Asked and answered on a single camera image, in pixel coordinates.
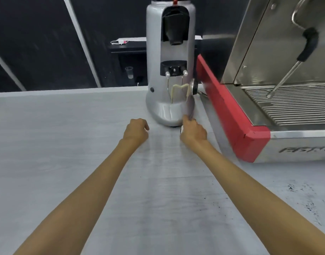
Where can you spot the person's right hand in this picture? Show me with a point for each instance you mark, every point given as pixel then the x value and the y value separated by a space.
pixel 194 133

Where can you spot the person's left hand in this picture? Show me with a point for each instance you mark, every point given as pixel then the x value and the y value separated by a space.
pixel 135 132

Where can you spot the person's left thumb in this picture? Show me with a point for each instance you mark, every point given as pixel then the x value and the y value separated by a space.
pixel 146 125

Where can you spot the person's right fingers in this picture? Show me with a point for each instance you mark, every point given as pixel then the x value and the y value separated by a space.
pixel 187 120

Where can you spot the small white object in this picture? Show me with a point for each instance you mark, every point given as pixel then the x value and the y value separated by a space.
pixel 182 129

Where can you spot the person's right forearm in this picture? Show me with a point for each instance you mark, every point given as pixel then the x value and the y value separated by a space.
pixel 260 209

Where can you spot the person's left forearm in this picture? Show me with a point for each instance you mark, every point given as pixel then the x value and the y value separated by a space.
pixel 80 207

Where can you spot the black and silver grinder knob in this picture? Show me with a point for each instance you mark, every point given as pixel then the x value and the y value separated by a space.
pixel 193 87

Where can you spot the red and steel espresso machine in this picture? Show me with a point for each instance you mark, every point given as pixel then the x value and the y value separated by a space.
pixel 239 114

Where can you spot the clear plastic cup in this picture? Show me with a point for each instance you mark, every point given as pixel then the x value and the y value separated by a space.
pixel 129 72

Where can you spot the silver coffee grinder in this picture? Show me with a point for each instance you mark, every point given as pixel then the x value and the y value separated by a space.
pixel 154 50

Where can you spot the steel drip tray grate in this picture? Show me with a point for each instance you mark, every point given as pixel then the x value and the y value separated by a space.
pixel 295 106

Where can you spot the steel steam wand black grip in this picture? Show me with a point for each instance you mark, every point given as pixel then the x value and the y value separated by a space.
pixel 308 47

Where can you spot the white wall strip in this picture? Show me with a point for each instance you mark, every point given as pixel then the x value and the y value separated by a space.
pixel 7 70
pixel 81 42

